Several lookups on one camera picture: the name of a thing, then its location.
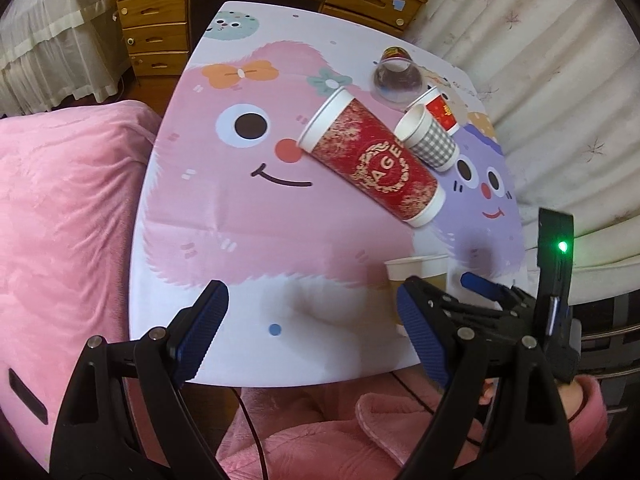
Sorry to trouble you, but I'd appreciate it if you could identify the tall red patterned paper cup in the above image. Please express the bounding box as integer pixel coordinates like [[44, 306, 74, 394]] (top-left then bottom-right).
[[297, 88, 446, 229]]

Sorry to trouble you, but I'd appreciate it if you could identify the pink fleece bed blanket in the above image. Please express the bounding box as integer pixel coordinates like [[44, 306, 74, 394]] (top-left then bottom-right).
[[1, 101, 160, 466]]

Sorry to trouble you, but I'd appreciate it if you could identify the black cable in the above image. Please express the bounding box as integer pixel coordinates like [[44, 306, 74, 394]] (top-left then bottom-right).
[[234, 386, 271, 480]]

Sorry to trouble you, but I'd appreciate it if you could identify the white floral curtain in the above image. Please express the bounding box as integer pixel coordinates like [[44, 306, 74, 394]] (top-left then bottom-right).
[[406, 0, 639, 304]]

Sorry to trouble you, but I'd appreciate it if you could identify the clear glass cup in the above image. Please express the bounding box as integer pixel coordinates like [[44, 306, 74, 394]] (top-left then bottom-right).
[[372, 46, 426, 108]]

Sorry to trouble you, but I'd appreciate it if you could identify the grey checkered paper cup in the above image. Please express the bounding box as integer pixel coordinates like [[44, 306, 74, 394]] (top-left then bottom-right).
[[394, 104, 460, 172]]

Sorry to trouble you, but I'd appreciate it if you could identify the white frilled cloth cover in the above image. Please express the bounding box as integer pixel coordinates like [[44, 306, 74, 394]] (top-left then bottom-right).
[[1, 0, 130, 116]]

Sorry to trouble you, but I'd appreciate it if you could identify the cartoon monster table cover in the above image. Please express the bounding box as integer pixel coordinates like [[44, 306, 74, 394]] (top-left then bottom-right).
[[129, 1, 526, 387]]

